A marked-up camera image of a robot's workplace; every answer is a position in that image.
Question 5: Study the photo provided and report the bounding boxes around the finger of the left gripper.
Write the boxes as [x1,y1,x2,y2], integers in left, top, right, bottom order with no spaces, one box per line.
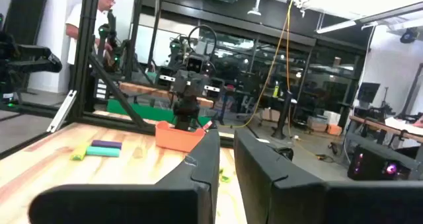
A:
[190,77,208,98]
[174,73,192,98]

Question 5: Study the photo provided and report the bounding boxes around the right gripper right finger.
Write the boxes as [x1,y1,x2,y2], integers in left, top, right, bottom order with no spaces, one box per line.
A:
[233,128,423,224]

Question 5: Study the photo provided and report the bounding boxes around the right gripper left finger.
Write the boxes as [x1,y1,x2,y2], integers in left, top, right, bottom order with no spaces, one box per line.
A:
[28,128,221,224]

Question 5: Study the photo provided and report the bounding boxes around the purple block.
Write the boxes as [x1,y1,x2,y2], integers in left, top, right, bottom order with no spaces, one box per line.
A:
[91,139,123,150]

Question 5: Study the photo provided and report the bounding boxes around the teal mouse-face block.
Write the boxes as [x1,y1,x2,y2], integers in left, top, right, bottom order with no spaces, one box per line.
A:
[85,145,121,158]

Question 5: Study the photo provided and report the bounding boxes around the yellow-green marker pen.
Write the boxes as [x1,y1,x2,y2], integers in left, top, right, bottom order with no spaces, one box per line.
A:
[69,143,91,162]

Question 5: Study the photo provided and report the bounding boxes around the wooden workbench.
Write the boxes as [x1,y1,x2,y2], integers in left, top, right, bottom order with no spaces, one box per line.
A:
[118,81,215,108]
[348,114,423,144]

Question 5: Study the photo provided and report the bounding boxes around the green board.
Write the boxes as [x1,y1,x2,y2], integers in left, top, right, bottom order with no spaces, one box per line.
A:
[106,98,212,126]

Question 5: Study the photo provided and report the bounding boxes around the orange plastic bin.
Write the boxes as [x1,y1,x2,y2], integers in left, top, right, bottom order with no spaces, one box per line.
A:
[154,120,206,153]

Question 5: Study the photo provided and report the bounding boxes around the cardboard box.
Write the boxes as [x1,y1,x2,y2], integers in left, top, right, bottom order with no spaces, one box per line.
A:
[260,108,282,122]
[306,116,328,133]

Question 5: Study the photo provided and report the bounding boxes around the black floor stand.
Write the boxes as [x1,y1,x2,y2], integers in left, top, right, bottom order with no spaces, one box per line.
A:
[271,90,294,140]

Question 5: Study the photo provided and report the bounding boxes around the orange box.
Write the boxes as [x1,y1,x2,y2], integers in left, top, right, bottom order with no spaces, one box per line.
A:
[326,124,343,136]

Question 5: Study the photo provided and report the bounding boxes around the white pendant ceiling fixture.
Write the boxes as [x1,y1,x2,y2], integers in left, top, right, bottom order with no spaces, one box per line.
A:
[247,0,264,17]

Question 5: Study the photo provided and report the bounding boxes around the black computer pink lights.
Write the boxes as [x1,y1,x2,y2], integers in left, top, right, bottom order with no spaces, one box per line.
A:
[346,143,422,182]

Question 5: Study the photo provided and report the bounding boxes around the person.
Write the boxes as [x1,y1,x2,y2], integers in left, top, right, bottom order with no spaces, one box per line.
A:
[65,0,117,93]

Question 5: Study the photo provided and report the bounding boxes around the silver aluminium bar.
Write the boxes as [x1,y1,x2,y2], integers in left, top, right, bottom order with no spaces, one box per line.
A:
[46,89,78,134]

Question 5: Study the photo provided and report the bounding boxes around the small black monitor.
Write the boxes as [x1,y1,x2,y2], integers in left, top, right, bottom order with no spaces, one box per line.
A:
[356,81,381,105]

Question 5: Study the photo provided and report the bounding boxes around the ceiling tube light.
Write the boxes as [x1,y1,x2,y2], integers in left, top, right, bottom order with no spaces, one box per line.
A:
[315,19,358,35]

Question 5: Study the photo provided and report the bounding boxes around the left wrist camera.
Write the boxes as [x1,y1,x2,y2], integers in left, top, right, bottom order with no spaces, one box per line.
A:
[186,54,205,75]

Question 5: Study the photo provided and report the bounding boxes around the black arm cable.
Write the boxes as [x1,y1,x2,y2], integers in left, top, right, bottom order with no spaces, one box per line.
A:
[186,24,218,73]

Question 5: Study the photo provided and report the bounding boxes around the neighbour station black frame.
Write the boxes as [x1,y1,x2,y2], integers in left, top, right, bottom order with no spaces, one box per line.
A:
[124,0,166,83]

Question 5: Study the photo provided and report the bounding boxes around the black aluminium frame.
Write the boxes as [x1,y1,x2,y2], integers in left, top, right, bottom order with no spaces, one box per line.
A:
[0,0,236,161]

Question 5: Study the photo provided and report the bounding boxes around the yellow hanging cable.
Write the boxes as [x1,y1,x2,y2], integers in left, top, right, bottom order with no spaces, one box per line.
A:
[218,0,327,161]

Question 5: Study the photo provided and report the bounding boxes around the black wall panel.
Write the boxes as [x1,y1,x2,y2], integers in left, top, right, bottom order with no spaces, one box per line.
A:
[2,0,49,46]

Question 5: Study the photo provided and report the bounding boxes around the blue ceiling cable reel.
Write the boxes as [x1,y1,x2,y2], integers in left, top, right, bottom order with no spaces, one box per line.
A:
[399,27,420,45]

